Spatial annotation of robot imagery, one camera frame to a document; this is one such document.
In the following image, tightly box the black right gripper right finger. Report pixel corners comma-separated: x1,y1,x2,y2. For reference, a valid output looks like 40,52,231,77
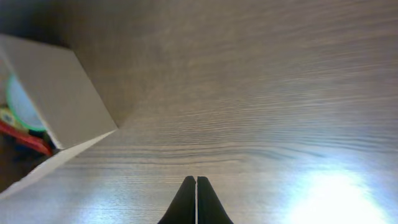
197,176,233,224

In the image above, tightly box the green tape roll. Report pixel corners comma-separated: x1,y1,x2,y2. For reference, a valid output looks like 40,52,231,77
6,75,46,131

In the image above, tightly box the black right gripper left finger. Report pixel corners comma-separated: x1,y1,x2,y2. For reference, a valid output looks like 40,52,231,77
158,176,196,224

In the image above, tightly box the orange pen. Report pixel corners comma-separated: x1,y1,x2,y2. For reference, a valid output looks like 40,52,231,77
1,121,53,156

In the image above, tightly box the cardboard box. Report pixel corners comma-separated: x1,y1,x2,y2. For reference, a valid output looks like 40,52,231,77
1,34,118,198

